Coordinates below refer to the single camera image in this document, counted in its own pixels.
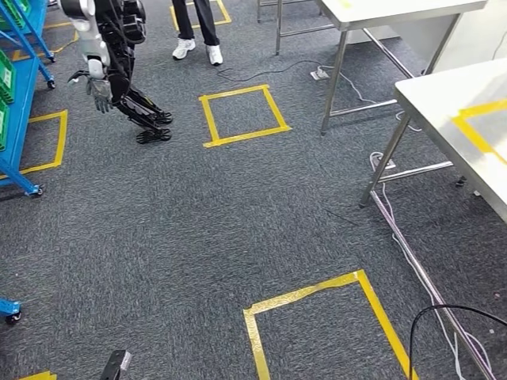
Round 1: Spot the person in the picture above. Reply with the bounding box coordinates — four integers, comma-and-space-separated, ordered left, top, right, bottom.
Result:
171, 0, 224, 67

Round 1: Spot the black and silver humanoid robot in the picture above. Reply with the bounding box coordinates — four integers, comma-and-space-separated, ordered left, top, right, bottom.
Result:
59, 0, 174, 145

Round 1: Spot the yellow tape rectangle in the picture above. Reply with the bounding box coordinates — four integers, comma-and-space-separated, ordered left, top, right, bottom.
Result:
451, 98, 507, 167

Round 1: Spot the black floor cable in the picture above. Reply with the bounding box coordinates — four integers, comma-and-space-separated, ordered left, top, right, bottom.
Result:
216, 59, 322, 83

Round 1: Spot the green plastic parts bin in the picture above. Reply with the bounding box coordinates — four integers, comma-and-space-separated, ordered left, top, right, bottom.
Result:
0, 49, 17, 105
0, 98, 10, 152
0, 0, 32, 31

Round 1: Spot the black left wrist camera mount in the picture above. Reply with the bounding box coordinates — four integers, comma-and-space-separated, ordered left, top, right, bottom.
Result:
99, 349, 132, 380

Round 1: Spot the stainless steel workbench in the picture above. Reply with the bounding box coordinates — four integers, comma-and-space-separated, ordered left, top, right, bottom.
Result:
358, 57, 507, 380

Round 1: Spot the yellow floor tape square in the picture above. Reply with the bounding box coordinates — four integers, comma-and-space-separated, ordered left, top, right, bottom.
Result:
16, 370, 57, 380
242, 269, 419, 380

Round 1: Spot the white floor cable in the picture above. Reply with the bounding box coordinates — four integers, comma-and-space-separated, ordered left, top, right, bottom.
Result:
328, 65, 422, 133
369, 152, 494, 380

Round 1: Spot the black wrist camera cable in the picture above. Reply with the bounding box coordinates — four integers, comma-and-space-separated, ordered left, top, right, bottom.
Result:
408, 304, 507, 380

